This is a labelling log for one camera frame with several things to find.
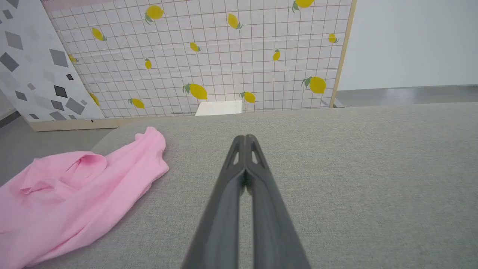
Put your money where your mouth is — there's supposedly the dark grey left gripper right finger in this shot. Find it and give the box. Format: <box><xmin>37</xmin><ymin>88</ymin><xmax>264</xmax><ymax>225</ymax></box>
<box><xmin>245</xmin><ymin>134</ymin><xmax>311</xmax><ymax>269</ymax></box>

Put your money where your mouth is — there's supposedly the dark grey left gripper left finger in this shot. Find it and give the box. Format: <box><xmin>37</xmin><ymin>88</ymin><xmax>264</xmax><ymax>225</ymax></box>
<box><xmin>181</xmin><ymin>135</ymin><xmax>246</xmax><ymax>269</ymax></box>

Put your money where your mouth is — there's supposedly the pink cloth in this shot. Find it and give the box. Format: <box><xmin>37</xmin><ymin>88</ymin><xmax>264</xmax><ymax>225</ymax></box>
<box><xmin>0</xmin><ymin>126</ymin><xmax>170</xmax><ymax>269</ymax></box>

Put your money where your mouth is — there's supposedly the grey fabric sofa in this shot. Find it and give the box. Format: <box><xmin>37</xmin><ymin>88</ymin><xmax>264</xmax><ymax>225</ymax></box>
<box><xmin>22</xmin><ymin>102</ymin><xmax>478</xmax><ymax>269</ymax></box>

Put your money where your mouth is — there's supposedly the small white flat block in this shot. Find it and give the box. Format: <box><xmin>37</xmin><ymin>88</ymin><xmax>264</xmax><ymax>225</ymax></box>
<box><xmin>195</xmin><ymin>100</ymin><xmax>243</xmax><ymax>116</ymax></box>

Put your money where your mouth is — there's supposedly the lemon print grid backdrop panel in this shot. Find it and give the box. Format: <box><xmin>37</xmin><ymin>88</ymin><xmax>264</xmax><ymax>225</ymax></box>
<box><xmin>40</xmin><ymin>0</ymin><xmax>357</xmax><ymax>120</ymax></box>

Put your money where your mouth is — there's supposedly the white panel with grey diamonds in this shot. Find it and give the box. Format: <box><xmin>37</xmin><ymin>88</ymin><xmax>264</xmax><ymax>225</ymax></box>
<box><xmin>0</xmin><ymin>0</ymin><xmax>106</xmax><ymax>122</ymax></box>

